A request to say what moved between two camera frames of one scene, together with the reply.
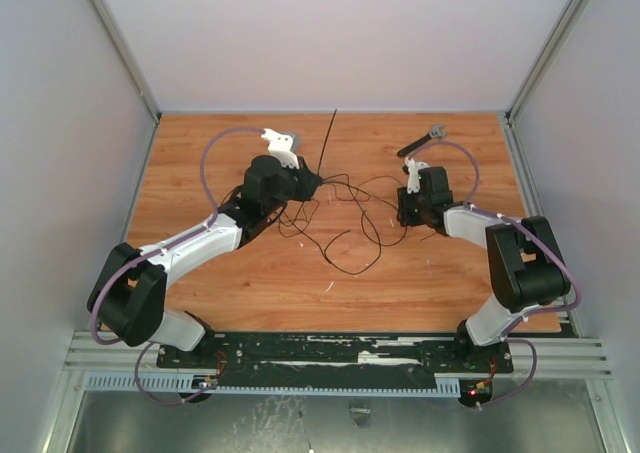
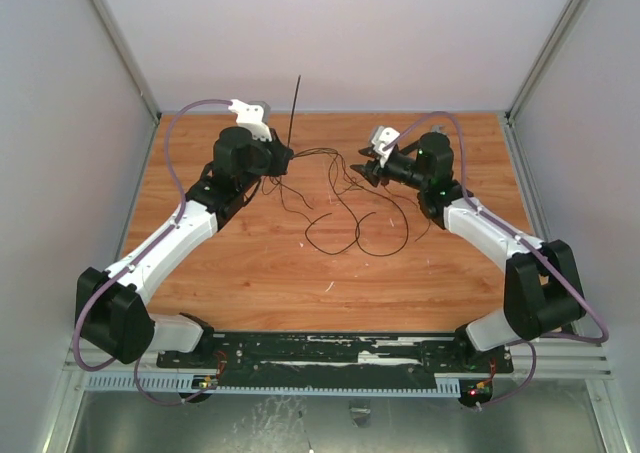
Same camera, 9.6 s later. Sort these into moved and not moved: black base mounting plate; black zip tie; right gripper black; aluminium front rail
Moved: black zip tie; right gripper black
Not moved: black base mounting plate; aluminium front rail
